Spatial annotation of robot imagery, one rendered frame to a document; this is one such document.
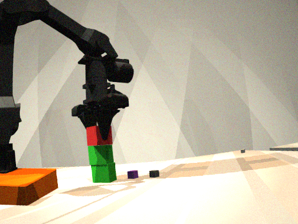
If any small purple block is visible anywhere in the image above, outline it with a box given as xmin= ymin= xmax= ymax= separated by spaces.
xmin=127 ymin=170 xmax=139 ymax=179

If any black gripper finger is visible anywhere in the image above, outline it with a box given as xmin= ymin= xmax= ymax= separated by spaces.
xmin=78 ymin=115 xmax=96 ymax=129
xmin=94 ymin=109 xmax=120 ymax=140

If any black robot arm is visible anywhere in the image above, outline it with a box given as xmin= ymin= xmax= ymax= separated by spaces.
xmin=0 ymin=0 xmax=134 ymax=174

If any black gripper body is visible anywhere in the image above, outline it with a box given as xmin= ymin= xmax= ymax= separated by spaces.
xmin=71 ymin=77 xmax=129 ymax=117

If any green block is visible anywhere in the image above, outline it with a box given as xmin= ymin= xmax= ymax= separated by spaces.
xmin=88 ymin=145 xmax=114 ymax=165
xmin=91 ymin=162 xmax=117 ymax=183

